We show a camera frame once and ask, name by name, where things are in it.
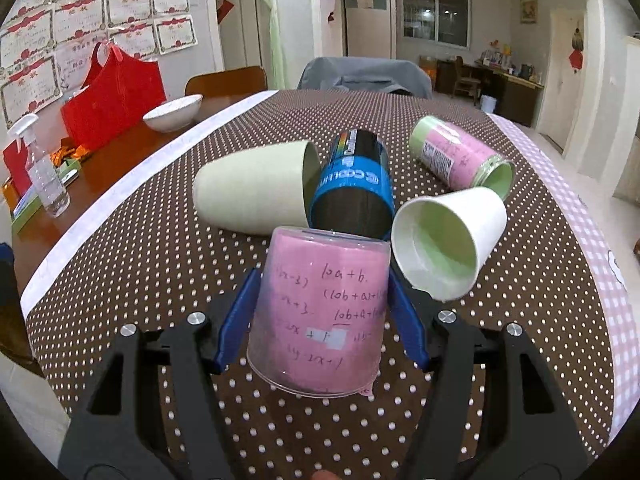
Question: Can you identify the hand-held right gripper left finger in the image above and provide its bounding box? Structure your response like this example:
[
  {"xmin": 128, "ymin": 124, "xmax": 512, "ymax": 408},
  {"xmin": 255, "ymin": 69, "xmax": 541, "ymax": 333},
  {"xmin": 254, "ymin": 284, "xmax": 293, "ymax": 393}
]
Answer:
[{"xmin": 56, "ymin": 268, "xmax": 263, "ymax": 480}]

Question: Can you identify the wooden dining chair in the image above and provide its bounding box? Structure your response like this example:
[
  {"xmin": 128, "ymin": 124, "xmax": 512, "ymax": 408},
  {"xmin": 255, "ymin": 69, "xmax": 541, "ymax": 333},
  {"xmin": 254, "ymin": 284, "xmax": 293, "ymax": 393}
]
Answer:
[{"xmin": 451, "ymin": 56, "xmax": 482, "ymax": 100}]

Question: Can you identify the red door ornament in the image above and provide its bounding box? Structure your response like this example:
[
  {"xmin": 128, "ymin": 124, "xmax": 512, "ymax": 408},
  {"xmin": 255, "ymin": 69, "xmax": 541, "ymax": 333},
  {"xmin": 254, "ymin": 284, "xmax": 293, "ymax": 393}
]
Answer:
[{"xmin": 569, "ymin": 27, "xmax": 585, "ymax": 76}]

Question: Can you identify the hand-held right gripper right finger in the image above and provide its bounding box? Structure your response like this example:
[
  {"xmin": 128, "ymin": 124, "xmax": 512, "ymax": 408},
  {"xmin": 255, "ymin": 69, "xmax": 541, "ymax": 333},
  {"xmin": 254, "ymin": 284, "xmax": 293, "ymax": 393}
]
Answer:
[{"xmin": 387, "ymin": 266, "xmax": 591, "ymax": 480}]

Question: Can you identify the brown polka dot tablecloth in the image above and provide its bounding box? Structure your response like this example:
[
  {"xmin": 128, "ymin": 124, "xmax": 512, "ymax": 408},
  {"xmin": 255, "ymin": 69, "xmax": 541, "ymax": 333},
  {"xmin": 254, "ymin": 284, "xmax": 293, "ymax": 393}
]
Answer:
[{"xmin": 20, "ymin": 89, "xmax": 640, "ymax": 480}]

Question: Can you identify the grey covered chair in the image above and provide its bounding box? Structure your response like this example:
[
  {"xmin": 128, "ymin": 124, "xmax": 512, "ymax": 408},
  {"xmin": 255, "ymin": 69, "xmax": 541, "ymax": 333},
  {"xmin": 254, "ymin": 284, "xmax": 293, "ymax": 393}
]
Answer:
[{"xmin": 297, "ymin": 57, "xmax": 432, "ymax": 100}]

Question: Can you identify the black cup with blue label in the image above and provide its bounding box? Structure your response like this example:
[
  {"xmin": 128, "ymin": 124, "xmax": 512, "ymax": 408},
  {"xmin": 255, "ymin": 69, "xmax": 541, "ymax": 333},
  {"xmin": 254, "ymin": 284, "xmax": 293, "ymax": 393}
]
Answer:
[{"xmin": 306, "ymin": 130, "xmax": 396, "ymax": 239}]

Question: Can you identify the white paper cup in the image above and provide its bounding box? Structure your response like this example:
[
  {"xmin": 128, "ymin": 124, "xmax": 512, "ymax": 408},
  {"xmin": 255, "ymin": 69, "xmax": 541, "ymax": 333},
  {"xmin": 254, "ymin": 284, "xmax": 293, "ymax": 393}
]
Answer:
[{"xmin": 391, "ymin": 187, "xmax": 508, "ymax": 302}]

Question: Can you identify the clear spray bottle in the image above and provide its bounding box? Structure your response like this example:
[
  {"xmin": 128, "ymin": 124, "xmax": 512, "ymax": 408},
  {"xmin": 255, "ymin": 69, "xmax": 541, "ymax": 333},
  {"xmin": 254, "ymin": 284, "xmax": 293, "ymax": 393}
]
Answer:
[{"xmin": 7, "ymin": 114, "xmax": 71, "ymax": 218}]

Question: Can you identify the pale green cup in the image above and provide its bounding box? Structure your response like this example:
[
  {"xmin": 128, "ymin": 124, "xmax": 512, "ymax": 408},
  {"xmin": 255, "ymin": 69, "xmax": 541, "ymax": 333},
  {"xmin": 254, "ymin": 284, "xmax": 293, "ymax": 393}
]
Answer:
[{"xmin": 193, "ymin": 140, "xmax": 321, "ymax": 235}]

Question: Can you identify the white refrigerator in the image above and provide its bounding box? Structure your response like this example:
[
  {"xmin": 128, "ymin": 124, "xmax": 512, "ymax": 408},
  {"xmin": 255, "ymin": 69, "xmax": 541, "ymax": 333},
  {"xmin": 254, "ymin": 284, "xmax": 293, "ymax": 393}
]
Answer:
[{"xmin": 343, "ymin": 0, "xmax": 397, "ymax": 61}]

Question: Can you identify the white bowl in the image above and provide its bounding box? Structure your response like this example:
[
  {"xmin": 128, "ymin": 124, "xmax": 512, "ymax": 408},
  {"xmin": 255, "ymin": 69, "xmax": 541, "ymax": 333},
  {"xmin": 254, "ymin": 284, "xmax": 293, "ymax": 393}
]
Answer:
[{"xmin": 143, "ymin": 94, "xmax": 203, "ymax": 134}]

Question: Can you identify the green cup with pink paper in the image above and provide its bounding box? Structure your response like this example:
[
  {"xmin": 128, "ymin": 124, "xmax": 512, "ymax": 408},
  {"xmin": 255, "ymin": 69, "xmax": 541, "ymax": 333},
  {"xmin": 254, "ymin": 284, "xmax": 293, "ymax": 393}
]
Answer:
[{"xmin": 409, "ymin": 115, "xmax": 516, "ymax": 203}]

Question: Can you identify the red gift bag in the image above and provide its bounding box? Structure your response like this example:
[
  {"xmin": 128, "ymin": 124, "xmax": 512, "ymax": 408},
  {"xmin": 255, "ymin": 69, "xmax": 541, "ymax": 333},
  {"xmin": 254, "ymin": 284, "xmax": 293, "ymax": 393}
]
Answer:
[{"xmin": 61, "ymin": 43, "xmax": 167, "ymax": 153}]

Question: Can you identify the window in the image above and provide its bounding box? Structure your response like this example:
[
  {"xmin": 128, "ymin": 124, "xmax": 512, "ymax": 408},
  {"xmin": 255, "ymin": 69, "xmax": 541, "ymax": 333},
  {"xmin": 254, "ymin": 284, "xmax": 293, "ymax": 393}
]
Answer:
[{"xmin": 401, "ymin": 0, "xmax": 472, "ymax": 51}]

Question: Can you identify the wall of award certificates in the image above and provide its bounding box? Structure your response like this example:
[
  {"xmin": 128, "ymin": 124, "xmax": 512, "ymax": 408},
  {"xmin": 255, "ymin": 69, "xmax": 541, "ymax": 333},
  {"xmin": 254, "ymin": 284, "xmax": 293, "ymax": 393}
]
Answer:
[{"xmin": 0, "ymin": 0, "xmax": 198, "ymax": 130}]

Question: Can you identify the clear cup with pink paper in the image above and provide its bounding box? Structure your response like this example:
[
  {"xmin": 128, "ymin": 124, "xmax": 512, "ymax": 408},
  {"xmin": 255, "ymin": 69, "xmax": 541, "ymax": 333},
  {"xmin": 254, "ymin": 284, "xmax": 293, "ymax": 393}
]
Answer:
[{"xmin": 246, "ymin": 226, "xmax": 392, "ymax": 397}]

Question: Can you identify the dark wooden sideboard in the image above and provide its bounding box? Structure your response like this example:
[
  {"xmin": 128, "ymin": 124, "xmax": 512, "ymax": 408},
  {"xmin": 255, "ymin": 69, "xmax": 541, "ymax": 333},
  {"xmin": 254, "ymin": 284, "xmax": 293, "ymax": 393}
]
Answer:
[{"xmin": 436, "ymin": 58, "xmax": 545, "ymax": 127}]

